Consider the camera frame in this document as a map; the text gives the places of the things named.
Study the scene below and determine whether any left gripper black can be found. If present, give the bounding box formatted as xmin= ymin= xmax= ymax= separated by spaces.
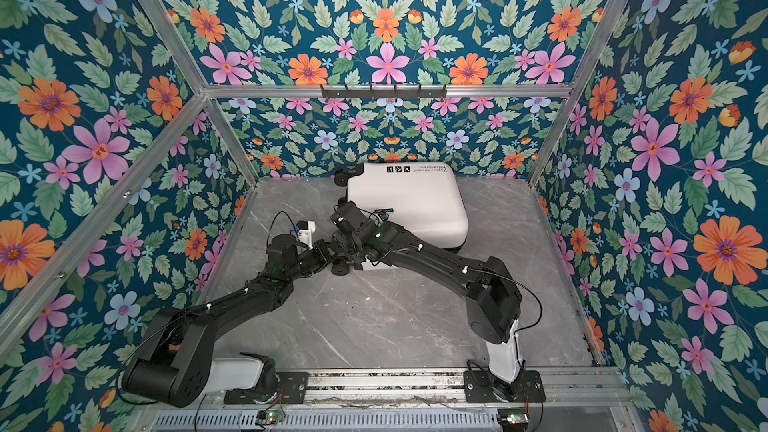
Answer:
xmin=284 ymin=240 xmax=342 ymax=284

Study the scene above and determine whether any white hard-shell suitcase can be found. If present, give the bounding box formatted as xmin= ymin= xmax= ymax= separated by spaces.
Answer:
xmin=334 ymin=162 xmax=469 ymax=252

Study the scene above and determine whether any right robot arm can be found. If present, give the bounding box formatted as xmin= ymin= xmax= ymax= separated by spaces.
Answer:
xmin=331 ymin=201 xmax=525 ymax=400

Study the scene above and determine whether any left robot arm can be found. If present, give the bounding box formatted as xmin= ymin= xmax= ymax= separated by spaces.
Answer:
xmin=120 ymin=234 xmax=333 ymax=408

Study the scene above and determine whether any black hook rack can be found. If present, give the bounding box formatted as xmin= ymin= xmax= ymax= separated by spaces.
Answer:
xmin=320 ymin=85 xmax=448 ymax=100

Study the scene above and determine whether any white vent grille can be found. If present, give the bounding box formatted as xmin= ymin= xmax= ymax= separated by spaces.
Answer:
xmin=151 ymin=409 xmax=501 ymax=431

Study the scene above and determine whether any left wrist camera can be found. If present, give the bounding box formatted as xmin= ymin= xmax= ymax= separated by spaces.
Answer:
xmin=296 ymin=220 xmax=316 ymax=249

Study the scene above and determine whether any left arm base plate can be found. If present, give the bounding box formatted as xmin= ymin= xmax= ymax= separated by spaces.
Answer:
xmin=224 ymin=372 xmax=310 ymax=405

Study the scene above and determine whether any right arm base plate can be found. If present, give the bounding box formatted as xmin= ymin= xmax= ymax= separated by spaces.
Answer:
xmin=463 ymin=369 xmax=546 ymax=403

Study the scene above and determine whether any aluminium frame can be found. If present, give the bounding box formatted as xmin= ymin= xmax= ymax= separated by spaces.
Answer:
xmin=1 ymin=0 xmax=628 ymax=361

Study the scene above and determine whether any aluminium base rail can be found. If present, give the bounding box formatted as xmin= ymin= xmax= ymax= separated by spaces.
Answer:
xmin=168 ymin=366 xmax=631 ymax=409

